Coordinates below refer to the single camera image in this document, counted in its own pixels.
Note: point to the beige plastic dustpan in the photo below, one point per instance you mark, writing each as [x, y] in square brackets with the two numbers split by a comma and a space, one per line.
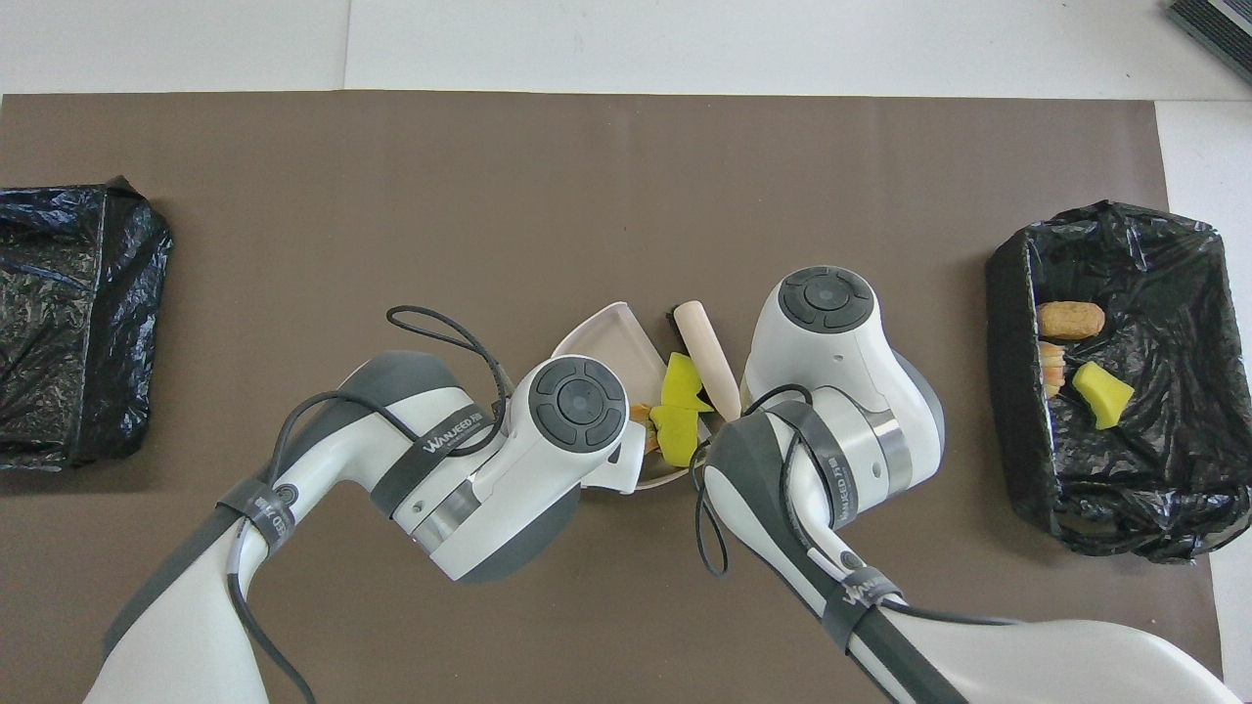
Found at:
[611, 342]

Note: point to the orange striped sponge piece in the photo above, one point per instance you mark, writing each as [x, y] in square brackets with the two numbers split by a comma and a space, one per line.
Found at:
[643, 412]

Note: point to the notched yellow sponge piece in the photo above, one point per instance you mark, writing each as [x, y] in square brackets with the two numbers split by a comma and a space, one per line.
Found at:
[685, 383]

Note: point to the beige hand brush black bristles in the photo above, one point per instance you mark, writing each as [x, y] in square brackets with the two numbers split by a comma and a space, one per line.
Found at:
[709, 352]

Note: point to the yellow sponge block piece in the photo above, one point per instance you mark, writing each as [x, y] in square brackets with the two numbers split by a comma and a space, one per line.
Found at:
[675, 435]

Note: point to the pale beige sponge piece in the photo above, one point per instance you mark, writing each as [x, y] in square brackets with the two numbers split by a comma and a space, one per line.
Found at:
[1051, 370]

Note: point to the brown oval sponge piece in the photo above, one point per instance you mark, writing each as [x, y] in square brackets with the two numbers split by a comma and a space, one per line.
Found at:
[1071, 320]

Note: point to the yellow sponge wedge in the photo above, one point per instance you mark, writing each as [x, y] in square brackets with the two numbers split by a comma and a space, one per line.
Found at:
[1103, 396]

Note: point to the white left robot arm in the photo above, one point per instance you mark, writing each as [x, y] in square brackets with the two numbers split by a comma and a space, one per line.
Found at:
[460, 460]

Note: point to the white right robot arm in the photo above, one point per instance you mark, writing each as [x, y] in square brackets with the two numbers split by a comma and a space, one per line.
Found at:
[831, 391]

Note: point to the black bag-lined bin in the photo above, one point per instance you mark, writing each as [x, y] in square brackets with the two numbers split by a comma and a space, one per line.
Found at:
[1174, 469]
[117, 293]

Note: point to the brown table mat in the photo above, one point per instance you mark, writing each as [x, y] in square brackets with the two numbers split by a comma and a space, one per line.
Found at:
[391, 196]

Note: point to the grey ribbed device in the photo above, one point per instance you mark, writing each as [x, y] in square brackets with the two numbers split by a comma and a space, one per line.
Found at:
[1218, 24]

